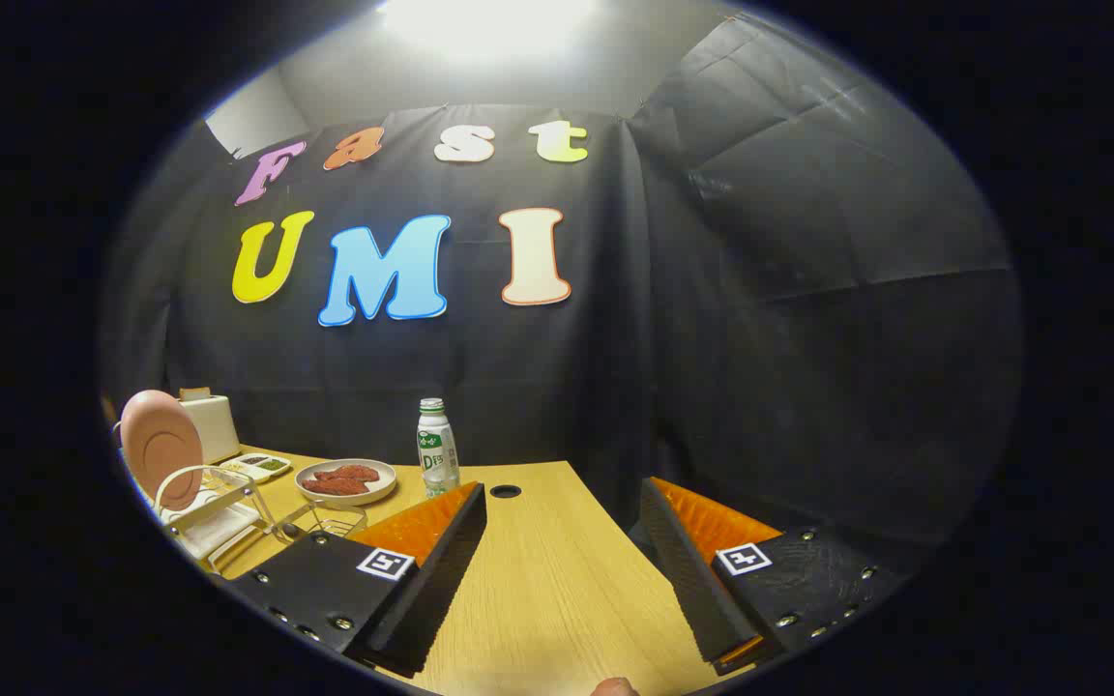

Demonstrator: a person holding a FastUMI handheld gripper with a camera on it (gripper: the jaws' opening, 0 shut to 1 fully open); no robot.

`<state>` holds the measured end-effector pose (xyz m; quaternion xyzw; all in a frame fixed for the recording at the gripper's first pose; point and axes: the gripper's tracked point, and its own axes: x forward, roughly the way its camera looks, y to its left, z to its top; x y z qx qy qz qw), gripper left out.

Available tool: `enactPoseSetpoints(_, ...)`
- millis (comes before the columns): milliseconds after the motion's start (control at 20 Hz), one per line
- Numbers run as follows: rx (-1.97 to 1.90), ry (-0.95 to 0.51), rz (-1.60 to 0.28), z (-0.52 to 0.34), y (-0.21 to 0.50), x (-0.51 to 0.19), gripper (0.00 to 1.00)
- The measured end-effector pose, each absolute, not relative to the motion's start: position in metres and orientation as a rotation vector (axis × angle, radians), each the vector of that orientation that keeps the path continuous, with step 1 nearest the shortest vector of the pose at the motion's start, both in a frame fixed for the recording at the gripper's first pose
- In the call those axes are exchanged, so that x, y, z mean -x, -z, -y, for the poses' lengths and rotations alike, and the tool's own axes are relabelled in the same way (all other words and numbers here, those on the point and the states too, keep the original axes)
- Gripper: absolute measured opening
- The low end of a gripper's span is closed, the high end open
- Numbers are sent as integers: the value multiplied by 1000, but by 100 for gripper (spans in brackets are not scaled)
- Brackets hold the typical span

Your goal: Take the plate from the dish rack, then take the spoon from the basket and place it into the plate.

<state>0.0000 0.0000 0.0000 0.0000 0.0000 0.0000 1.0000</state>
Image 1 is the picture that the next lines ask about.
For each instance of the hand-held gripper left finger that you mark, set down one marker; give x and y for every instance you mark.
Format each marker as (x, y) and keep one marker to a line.
(441, 580)

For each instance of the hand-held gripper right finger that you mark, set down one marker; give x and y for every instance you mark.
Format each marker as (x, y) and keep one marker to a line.
(692, 590)

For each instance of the pink plate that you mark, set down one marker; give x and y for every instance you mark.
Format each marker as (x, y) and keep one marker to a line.
(161, 445)

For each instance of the grey round plate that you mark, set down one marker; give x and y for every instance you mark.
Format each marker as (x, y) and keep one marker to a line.
(381, 488)

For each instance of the white divided dish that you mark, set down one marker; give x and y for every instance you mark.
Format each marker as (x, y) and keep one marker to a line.
(249, 474)

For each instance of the white green drink bottle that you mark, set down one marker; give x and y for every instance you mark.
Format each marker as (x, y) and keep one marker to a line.
(436, 454)

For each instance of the red meat slice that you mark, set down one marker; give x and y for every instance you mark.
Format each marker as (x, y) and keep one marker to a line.
(333, 486)
(349, 473)

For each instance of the green beans pile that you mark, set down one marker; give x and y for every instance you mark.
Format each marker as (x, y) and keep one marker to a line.
(270, 465)

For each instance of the white toaster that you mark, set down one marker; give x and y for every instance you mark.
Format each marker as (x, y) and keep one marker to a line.
(214, 430)

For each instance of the brown toast slice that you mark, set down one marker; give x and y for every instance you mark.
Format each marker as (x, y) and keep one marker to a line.
(194, 393)

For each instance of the ceiling light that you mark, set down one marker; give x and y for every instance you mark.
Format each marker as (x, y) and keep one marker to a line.
(489, 24)

